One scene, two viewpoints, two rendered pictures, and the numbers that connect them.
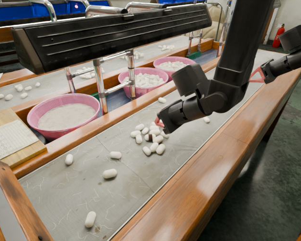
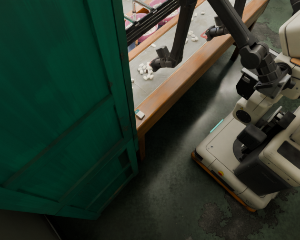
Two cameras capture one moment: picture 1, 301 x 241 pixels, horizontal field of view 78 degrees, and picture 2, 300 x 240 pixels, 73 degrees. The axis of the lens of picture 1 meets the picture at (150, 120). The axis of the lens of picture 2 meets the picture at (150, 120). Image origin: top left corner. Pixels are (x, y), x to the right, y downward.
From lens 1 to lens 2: 86 cm
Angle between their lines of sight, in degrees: 26
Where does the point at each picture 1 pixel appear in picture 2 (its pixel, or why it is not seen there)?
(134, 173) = (140, 88)
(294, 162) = not seen: hidden behind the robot
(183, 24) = (163, 15)
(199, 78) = (165, 53)
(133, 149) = (138, 77)
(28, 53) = not seen: hidden behind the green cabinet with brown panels
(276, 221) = (219, 112)
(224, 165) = (177, 84)
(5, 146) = not seen: hidden behind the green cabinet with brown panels
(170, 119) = (155, 65)
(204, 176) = (168, 89)
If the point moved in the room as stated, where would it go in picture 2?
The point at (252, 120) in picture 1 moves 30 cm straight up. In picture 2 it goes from (198, 61) to (209, 24)
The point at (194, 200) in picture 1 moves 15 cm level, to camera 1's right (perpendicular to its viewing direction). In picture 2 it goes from (163, 97) to (185, 97)
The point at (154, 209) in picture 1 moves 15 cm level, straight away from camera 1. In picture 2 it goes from (148, 100) to (149, 82)
